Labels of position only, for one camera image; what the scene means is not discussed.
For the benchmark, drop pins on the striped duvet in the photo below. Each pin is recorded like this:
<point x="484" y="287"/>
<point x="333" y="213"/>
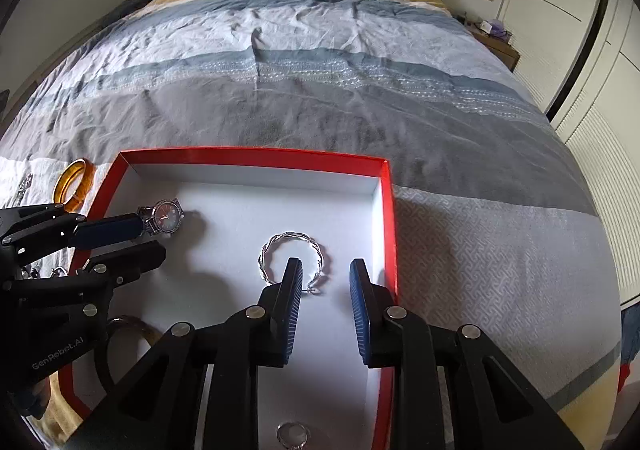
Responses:
<point x="325" y="80"/>

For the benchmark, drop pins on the red cardboard box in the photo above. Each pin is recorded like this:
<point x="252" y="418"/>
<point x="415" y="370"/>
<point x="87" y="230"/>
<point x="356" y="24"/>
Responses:
<point x="250" y="190"/>

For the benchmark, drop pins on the amber bangle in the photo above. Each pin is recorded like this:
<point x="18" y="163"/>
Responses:
<point x="81" y="191"/>

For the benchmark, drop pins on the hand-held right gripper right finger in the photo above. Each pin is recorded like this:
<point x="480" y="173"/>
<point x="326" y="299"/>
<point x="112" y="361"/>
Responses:
<point x="361" y="310"/>

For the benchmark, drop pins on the purple tissue box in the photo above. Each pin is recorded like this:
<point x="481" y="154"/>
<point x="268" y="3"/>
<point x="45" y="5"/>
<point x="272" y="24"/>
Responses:
<point x="497" y="28"/>

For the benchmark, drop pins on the wooden nightstand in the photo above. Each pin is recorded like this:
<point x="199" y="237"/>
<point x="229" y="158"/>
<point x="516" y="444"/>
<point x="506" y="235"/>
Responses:
<point x="500" y="53"/>

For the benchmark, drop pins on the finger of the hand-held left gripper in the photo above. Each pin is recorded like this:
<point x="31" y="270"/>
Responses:
<point x="110" y="230"/>
<point x="135" y="257"/>

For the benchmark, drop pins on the dark brown bangle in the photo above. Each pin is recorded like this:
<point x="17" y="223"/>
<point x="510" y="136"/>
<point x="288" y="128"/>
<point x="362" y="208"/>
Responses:
<point x="130" y="322"/>

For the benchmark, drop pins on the pile of small silver jewellery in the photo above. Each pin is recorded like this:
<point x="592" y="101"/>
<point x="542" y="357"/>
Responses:
<point x="57" y="272"/>

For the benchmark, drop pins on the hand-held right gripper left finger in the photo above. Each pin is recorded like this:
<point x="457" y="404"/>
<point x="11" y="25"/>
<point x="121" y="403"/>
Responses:
<point x="292" y="305"/>

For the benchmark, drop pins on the white wardrobe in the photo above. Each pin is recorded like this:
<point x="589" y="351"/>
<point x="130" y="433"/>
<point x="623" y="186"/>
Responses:
<point x="575" y="30"/>

